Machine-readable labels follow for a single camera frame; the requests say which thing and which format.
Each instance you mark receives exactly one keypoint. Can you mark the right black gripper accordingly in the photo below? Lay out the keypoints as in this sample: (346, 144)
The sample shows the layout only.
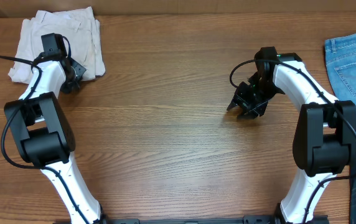
(240, 101)

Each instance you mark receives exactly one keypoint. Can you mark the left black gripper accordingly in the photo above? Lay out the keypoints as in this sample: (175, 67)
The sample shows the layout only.
(69, 88)

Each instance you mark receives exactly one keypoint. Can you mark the beige shorts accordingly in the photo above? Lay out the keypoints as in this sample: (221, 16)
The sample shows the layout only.
(80, 28)

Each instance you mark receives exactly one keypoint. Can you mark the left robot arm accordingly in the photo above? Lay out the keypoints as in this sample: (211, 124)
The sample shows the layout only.
(37, 134)

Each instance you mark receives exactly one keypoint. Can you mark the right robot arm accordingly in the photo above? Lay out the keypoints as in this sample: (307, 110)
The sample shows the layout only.
(325, 138)

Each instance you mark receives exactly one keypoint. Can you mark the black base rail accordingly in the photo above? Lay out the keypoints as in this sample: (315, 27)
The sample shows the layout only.
(193, 221)

